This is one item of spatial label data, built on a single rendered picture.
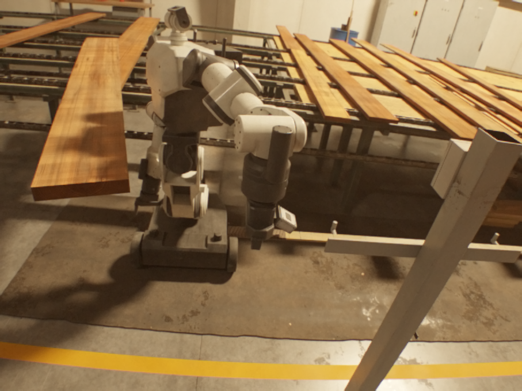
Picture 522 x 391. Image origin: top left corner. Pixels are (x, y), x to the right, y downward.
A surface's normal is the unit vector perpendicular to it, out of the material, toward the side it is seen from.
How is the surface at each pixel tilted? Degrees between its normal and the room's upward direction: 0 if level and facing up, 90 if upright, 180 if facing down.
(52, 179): 0
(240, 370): 0
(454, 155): 90
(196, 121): 98
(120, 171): 0
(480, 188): 90
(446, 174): 90
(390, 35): 90
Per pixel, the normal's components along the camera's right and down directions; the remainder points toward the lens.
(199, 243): 0.12, -0.83
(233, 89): -0.02, 0.14
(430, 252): -0.99, -0.09
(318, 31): 0.03, 0.56
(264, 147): 0.25, 0.55
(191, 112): 0.48, 0.64
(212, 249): 0.14, -0.20
